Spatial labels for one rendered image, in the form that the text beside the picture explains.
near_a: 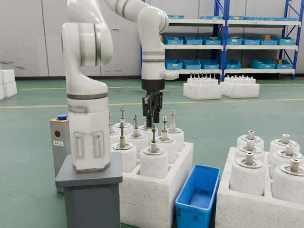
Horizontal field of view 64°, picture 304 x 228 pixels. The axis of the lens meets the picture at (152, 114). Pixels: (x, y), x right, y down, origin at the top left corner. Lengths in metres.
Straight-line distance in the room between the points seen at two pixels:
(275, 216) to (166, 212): 0.31
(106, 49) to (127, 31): 5.57
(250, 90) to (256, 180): 2.88
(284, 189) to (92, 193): 0.51
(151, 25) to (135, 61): 5.38
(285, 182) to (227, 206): 0.17
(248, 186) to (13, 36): 6.14
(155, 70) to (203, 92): 2.54
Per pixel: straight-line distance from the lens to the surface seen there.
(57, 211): 1.04
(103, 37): 0.54
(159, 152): 0.81
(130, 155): 0.84
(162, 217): 0.84
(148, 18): 0.72
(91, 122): 0.55
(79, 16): 0.69
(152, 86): 0.74
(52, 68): 6.26
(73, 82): 0.53
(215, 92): 3.33
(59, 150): 1.06
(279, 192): 0.79
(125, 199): 0.86
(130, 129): 1.09
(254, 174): 0.76
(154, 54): 0.73
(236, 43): 6.02
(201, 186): 1.08
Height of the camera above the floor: 0.56
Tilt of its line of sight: 14 degrees down
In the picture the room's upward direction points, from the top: straight up
